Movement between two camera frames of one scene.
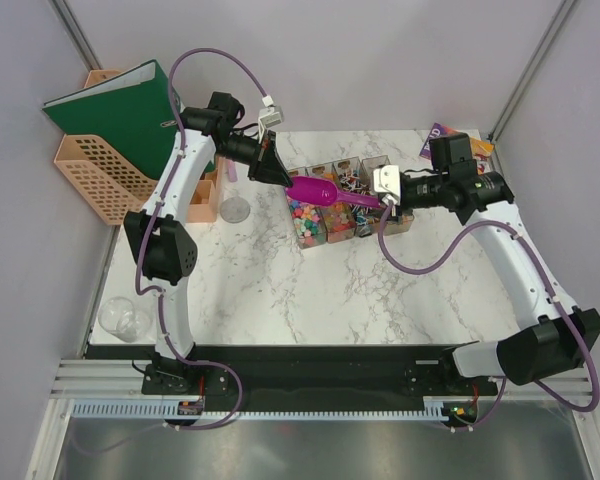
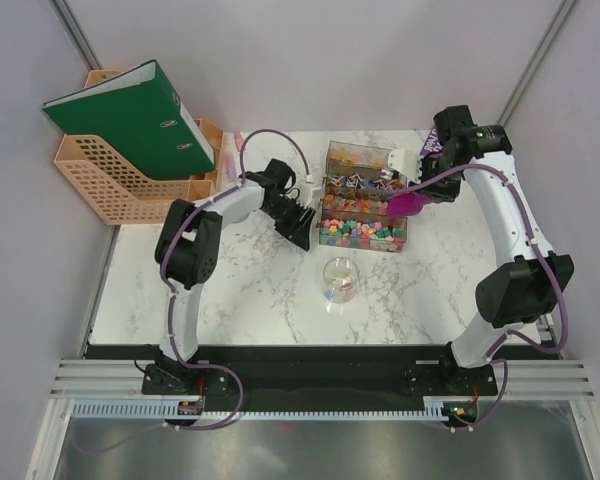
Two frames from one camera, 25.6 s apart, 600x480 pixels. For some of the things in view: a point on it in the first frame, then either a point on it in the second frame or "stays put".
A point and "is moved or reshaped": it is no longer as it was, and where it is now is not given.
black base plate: x=311 y=377 stays put
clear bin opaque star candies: x=306 y=217 is moved or reshaped
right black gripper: x=402 y=209 -> x=447 y=195
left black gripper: x=265 y=165 -> x=295 y=231
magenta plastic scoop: x=319 y=191 is moved or reshaped
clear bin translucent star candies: x=335 y=216 -> x=355 y=206
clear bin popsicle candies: x=371 y=216 -> x=347 y=157
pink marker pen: x=232 y=173 stays put
